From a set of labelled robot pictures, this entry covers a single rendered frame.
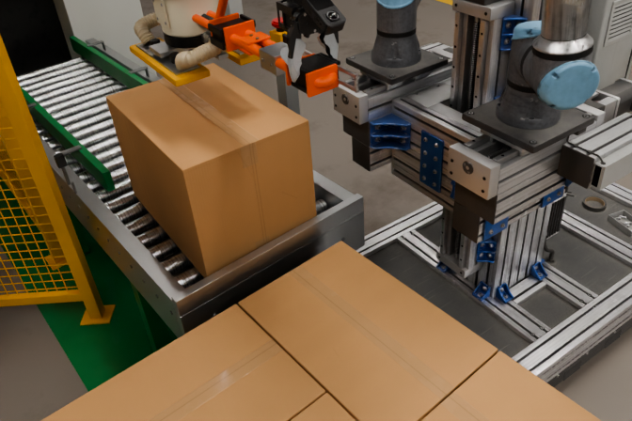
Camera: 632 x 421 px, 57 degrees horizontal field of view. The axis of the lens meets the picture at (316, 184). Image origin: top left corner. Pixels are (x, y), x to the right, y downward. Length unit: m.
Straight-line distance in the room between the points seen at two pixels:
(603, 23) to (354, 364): 1.13
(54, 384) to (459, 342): 1.51
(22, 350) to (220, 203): 1.26
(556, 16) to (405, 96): 0.68
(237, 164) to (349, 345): 0.57
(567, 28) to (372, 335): 0.87
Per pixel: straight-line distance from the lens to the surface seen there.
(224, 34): 1.45
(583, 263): 2.41
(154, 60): 1.72
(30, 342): 2.66
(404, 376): 1.51
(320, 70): 1.18
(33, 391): 2.48
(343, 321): 1.63
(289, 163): 1.72
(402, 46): 1.77
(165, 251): 1.97
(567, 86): 1.30
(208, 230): 1.68
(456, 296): 2.18
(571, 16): 1.27
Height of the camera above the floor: 1.74
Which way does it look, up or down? 34 degrees down
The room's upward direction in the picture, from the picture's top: 5 degrees counter-clockwise
